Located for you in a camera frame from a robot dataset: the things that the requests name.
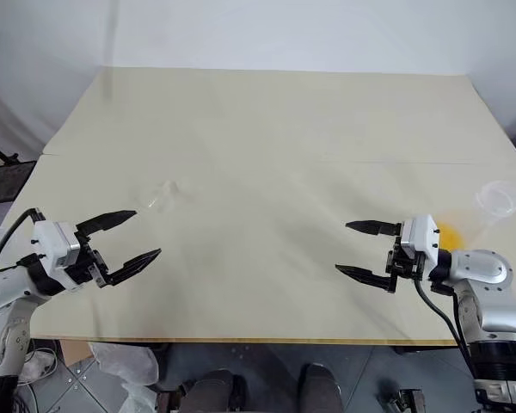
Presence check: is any black tripod stand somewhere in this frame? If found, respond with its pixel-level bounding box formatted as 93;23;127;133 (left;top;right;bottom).
0;135;21;166

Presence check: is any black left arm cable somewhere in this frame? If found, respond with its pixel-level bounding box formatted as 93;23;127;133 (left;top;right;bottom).
0;207;45;276

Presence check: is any large clear cup, orange liquid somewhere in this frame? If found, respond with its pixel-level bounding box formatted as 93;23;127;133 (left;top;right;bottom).
437;180;516;251

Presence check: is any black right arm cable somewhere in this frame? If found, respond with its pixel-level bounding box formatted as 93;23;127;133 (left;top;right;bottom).
411;256;479;376

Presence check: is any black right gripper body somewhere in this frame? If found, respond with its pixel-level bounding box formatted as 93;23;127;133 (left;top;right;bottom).
384;222;427;294

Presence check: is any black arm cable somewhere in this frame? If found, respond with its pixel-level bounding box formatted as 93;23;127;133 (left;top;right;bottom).
0;207;45;276
411;256;479;376

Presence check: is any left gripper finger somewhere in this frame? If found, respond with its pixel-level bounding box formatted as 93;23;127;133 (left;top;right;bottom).
75;210;138;238
97;248;163;288

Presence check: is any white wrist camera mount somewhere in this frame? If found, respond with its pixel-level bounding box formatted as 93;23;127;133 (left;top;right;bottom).
31;219;85;281
399;214;441;271

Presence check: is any clear crumpled plastic bag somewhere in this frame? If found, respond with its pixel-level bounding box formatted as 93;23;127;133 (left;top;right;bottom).
88;342;161;413

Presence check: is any black mesh panel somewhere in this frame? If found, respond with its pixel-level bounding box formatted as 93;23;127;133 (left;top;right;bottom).
0;158;38;207

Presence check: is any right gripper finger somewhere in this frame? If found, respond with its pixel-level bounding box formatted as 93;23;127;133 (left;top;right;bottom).
334;263;397;294
345;219;399;237

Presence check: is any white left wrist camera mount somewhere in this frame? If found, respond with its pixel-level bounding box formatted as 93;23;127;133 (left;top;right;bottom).
31;219;85;281

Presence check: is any brown cardboard box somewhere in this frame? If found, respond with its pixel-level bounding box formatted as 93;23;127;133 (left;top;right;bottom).
58;339;96;369

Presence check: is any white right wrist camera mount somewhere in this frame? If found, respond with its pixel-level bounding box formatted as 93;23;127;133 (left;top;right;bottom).
399;214;441;271

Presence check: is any white thin cable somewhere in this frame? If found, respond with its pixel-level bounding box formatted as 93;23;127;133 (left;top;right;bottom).
18;339;61;388

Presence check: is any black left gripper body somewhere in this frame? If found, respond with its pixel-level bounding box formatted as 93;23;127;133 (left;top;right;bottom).
53;226;111;294

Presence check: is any dark rounded shape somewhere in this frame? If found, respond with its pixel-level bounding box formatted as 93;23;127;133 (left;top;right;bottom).
298;362;343;413
181;368;247;413

